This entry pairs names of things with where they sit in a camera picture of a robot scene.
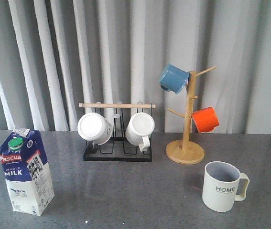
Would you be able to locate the cream HOME mug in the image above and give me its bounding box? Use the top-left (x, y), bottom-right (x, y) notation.
top-left (202, 161), bottom-right (250, 212)

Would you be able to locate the blue white milk carton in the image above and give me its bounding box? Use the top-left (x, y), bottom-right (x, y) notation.
top-left (0, 128), bottom-right (54, 216)

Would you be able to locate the ribbed white mug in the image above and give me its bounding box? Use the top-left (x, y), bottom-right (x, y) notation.
top-left (125, 112), bottom-right (155, 152)

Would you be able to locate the smooth white mug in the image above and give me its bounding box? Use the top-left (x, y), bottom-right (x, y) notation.
top-left (77, 113), bottom-right (113, 153)

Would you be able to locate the blue mug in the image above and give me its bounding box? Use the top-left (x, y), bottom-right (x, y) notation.
top-left (159, 64), bottom-right (190, 94)

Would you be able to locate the wooden mug tree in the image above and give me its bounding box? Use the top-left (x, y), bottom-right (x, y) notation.
top-left (165, 66), bottom-right (216, 165)

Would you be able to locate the orange mug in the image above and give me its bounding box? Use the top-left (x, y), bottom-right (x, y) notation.
top-left (192, 107), bottom-right (219, 133)

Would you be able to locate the grey white curtain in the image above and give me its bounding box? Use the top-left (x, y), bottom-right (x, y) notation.
top-left (0, 0), bottom-right (271, 134)

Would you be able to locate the black wire mug rack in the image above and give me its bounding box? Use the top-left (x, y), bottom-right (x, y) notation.
top-left (79, 102), bottom-right (156, 162)

